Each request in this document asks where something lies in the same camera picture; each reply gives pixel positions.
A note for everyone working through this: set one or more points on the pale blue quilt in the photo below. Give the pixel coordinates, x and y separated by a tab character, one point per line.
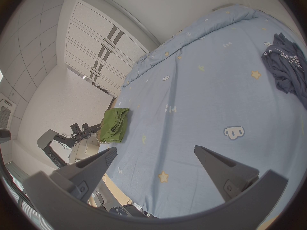
191	32

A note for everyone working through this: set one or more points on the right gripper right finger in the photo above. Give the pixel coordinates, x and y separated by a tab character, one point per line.
225	174

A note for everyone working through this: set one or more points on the bed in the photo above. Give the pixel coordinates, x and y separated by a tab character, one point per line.
203	104

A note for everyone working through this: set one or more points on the white wardrobe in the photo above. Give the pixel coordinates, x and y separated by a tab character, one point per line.
91	44

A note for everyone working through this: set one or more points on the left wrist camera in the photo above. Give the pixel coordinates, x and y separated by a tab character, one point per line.
84	126

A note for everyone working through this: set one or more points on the white ceiling air conditioner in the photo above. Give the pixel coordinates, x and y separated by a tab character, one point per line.
6	111

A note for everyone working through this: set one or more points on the dark blue garment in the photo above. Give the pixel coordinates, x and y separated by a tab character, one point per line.
285	68

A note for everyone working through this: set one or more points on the green shorts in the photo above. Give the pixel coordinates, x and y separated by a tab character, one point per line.
114	126

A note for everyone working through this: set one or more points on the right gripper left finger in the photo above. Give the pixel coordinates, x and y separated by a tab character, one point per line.
91	169

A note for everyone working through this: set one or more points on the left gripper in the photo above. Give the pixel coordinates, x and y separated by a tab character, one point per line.
86	131

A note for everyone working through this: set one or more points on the window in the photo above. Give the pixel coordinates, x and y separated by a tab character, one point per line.
16	183

